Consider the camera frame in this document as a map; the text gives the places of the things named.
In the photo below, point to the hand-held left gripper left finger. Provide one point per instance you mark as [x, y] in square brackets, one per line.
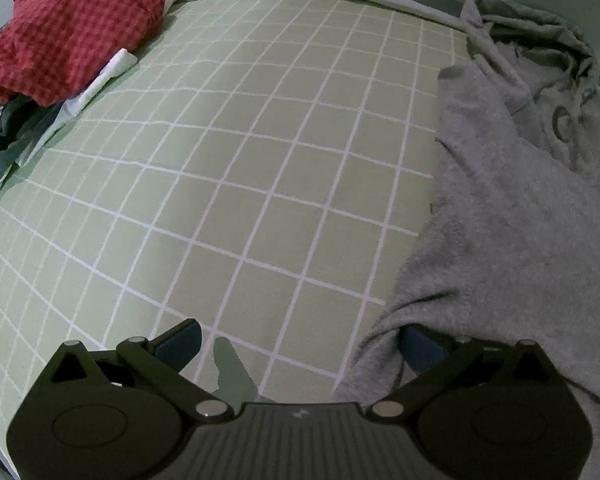
[179, 347]

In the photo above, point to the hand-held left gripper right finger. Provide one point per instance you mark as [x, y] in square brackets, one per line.
[422, 350]

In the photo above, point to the grey zip hoodie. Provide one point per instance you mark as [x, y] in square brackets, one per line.
[505, 210]

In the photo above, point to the green checked bed sheet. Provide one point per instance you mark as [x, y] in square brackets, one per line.
[230, 160]

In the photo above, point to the white cloth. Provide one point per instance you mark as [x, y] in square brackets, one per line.
[105, 72]

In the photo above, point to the red checked shirt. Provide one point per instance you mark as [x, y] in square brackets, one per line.
[70, 35]

